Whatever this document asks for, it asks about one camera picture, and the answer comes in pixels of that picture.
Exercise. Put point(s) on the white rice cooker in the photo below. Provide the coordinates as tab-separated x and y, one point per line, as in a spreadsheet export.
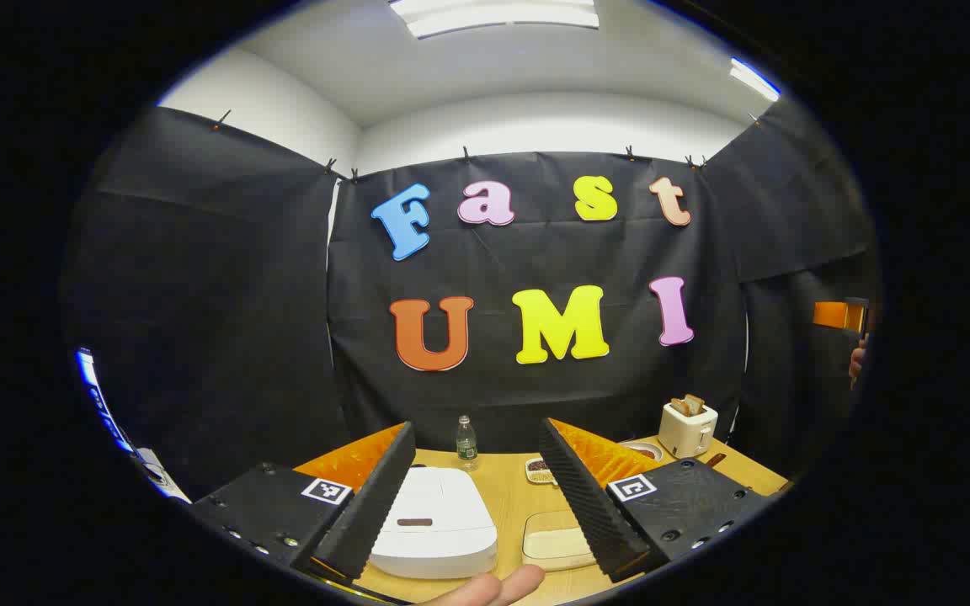
443	522

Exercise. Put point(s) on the white side table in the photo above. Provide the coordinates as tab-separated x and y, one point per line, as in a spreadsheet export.
161	478

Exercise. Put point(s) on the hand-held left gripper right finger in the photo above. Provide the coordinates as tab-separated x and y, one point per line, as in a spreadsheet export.
586	505

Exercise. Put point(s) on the black backdrop cloth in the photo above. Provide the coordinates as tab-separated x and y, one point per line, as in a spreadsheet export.
241	295

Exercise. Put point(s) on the long ceiling light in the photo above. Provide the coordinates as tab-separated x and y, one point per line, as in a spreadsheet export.
493	15

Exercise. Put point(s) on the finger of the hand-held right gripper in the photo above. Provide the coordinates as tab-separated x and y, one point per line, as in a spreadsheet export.
834	315

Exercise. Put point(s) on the white divided condiment dish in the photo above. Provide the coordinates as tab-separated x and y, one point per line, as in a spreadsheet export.
540	471

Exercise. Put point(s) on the white toaster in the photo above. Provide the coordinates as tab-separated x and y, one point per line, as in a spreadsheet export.
687	433

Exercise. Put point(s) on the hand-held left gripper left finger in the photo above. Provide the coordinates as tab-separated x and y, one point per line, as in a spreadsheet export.
367	513

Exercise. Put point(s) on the round white plate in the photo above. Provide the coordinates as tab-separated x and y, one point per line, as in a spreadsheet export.
649	450

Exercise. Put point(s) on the small ceiling light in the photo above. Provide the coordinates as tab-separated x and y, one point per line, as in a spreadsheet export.
753	78

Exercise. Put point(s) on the computer monitor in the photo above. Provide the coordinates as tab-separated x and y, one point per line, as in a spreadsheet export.
102	404

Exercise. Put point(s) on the clear plastic water bottle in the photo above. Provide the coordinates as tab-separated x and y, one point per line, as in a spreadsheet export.
466	442

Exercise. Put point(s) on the clear container of rice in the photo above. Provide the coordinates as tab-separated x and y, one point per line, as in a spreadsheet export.
552	539

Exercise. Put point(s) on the toast slice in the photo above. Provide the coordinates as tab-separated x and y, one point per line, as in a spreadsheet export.
695	403
679	407

